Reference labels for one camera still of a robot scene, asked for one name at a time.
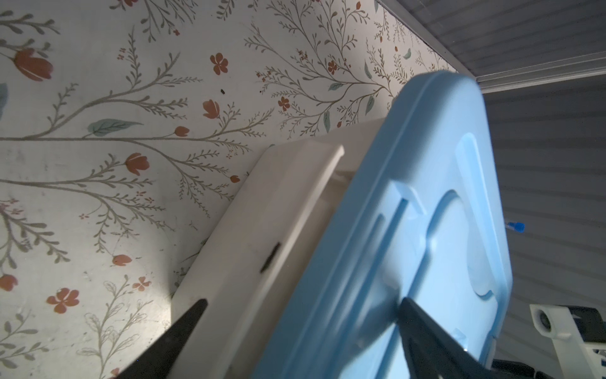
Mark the white plastic storage bin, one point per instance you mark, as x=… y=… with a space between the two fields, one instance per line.
x=252 y=262

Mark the long blue-capped test tube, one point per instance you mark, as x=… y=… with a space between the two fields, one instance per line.
x=515 y=226

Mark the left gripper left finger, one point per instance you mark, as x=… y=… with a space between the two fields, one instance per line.
x=159 y=358

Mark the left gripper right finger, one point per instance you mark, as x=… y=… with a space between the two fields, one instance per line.
x=430 y=352

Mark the blue plastic bin lid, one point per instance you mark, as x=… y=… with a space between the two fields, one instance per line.
x=421 y=219

